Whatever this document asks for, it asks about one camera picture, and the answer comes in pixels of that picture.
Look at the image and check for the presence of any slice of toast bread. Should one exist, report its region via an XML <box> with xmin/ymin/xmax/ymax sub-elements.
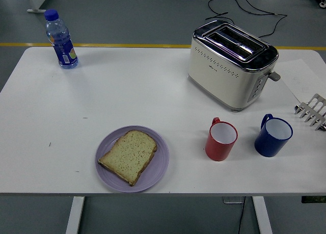
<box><xmin>98</xmin><ymin>129</ymin><xmax>158</xmax><ymax>187</ymax></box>

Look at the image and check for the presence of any purple plate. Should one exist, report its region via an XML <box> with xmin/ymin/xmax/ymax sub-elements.
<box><xmin>95</xmin><ymin>125</ymin><xmax>170</xmax><ymax>193</ymax></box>

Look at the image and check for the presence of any grey toaster lever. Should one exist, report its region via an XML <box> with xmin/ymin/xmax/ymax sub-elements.
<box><xmin>264</xmin><ymin>70</ymin><xmax>282</xmax><ymax>82</ymax></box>

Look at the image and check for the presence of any cream and chrome toaster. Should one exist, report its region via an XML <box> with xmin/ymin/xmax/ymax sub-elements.
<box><xmin>187</xmin><ymin>19</ymin><xmax>282</xmax><ymax>113</ymax></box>

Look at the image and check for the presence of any red mug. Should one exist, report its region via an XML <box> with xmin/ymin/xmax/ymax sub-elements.
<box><xmin>205</xmin><ymin>117</ymin><xmax>239</xmax><ymax>162</ymax></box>

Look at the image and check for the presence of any blue mug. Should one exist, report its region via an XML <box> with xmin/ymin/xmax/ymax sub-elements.
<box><xmin>254</xmin><ymin>113</ymin><xmax>294</xmax><ymax>158</ymax></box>

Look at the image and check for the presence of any clear bottle with blue label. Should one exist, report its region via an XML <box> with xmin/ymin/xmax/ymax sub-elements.
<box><xmin>43</xmin><ymin>9</ymin><xmax>79</xmax><ymax>70</ymax></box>

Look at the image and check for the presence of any white table leg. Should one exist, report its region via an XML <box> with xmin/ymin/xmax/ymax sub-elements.
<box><xmin>65</xmin><ymin>196</ymin><xmax>85</xmax><ymax>234</ymax></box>
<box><xmin>252</xmin><ymin>196</ymin><xmax>273</xmax><ymax>234</ymax></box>

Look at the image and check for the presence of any metal toast rack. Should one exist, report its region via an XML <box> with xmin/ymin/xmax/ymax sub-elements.
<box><xmin>294</xmin><ymin>93</ymin><xmax>326</xmax><ymax>131</ymax></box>

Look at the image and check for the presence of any white desk foot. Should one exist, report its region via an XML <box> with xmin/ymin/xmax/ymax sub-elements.
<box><xmin>26</xmin><ymin>0</ymin><xmax>62</xmax><ymax>14</ymax></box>

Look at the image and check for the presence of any black table control panel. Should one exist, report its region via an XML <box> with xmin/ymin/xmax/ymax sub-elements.
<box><xmin>301</xmin><ymin>196</ymin><xmax>326</xmax><ymax>203</ymax></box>

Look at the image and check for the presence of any clear bracket under table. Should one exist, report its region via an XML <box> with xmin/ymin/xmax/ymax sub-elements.
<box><xmin>222</xmin><ymin>196</ymin><xmax>246</xmax><ymax>204</ymax></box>

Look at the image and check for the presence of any black toaster power cord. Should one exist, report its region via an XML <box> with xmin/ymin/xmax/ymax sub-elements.
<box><xmin>205</xmin><ymin>0</ymin><xmax>235</xmax><ymax>24</ymax></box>

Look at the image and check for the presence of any black cable under table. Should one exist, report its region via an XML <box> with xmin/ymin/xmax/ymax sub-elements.
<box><xmin>238</xmin><ymin>196</ymin><xmax>247</xmax><ymax>234</ymax></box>

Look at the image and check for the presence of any long black floor cable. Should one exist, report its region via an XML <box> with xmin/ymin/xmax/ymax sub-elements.
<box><xmin>225</xmin><ymin>0</ymin><xmax>288</xmax><ymax>38</ymax></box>

